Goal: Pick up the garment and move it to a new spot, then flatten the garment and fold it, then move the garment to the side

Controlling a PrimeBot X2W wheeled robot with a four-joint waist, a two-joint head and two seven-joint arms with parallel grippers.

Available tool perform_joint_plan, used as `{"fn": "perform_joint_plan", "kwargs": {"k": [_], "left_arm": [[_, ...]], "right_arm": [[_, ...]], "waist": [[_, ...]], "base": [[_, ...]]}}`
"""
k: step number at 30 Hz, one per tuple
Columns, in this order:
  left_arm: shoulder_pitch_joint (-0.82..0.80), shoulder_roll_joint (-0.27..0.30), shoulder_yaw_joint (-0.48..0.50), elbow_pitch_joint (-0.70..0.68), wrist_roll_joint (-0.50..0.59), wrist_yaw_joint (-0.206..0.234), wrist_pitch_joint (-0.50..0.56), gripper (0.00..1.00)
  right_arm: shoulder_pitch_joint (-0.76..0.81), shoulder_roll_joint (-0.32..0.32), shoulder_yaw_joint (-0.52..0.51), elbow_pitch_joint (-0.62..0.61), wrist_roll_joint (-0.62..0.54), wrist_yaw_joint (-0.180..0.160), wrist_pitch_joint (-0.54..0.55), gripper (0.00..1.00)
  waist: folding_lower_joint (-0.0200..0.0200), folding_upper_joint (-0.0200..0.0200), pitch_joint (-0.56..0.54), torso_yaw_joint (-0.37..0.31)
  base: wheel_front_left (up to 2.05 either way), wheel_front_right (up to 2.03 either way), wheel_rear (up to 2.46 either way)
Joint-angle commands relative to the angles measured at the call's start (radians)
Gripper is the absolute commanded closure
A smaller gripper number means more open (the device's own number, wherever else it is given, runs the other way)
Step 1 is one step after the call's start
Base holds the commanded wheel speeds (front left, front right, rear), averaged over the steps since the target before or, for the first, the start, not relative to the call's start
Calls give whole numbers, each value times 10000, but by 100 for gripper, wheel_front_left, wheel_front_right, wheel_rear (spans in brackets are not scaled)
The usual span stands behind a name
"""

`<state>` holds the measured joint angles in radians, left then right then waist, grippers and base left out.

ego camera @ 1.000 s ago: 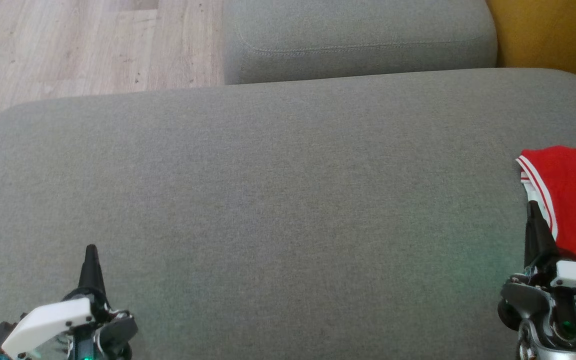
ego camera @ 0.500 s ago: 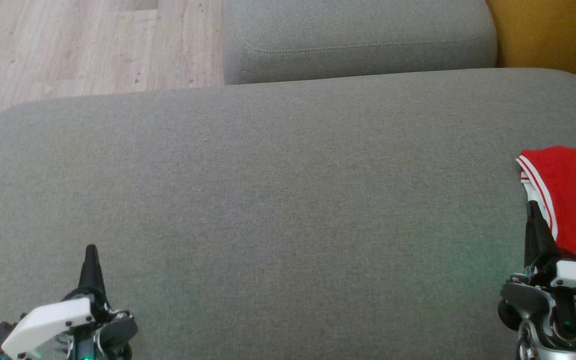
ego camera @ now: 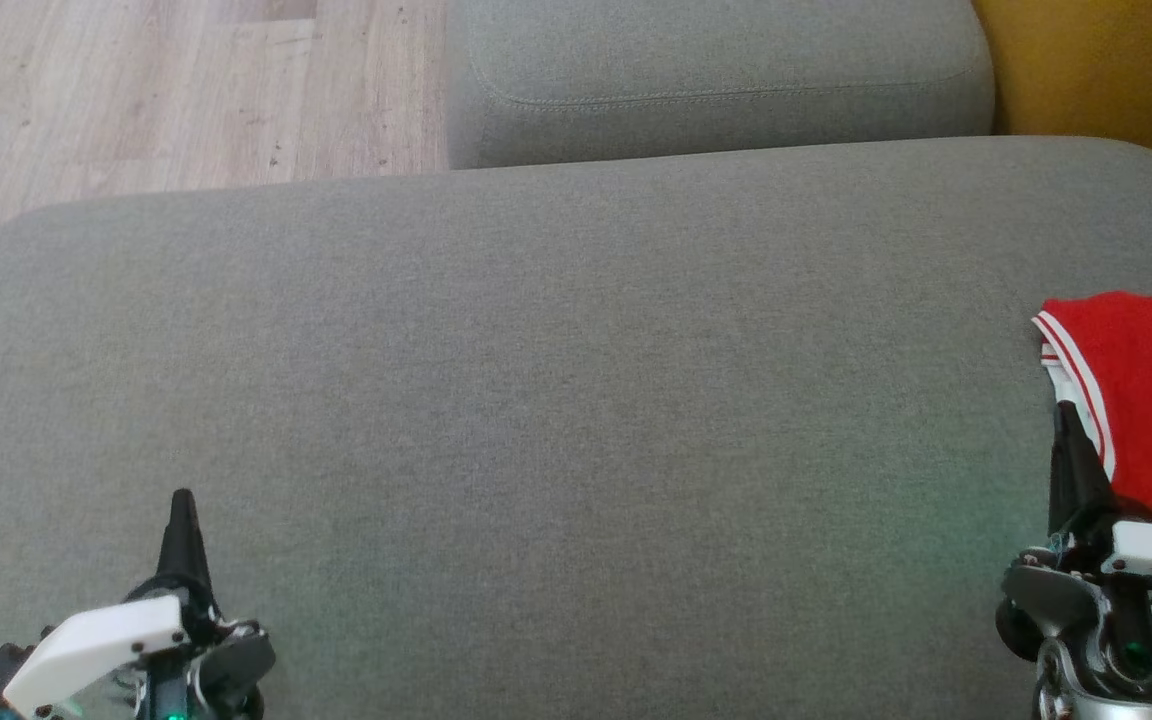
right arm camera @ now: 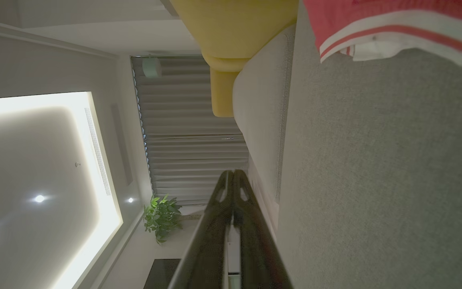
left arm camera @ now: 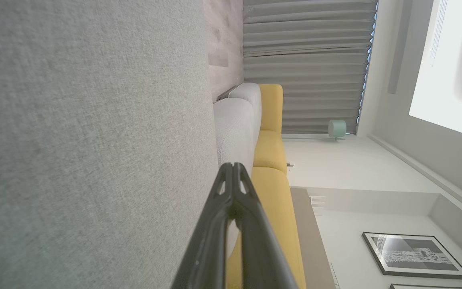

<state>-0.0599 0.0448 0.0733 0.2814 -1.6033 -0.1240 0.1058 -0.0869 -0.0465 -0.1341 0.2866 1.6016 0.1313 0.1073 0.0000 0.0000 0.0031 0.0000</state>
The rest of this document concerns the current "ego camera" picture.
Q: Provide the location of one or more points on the small grey sofa seat cushion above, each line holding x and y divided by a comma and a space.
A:
716, 60

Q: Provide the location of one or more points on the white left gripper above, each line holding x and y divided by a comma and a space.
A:
96, 650

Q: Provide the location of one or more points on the yellow sofa back cushion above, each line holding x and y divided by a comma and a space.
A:
1106, 70

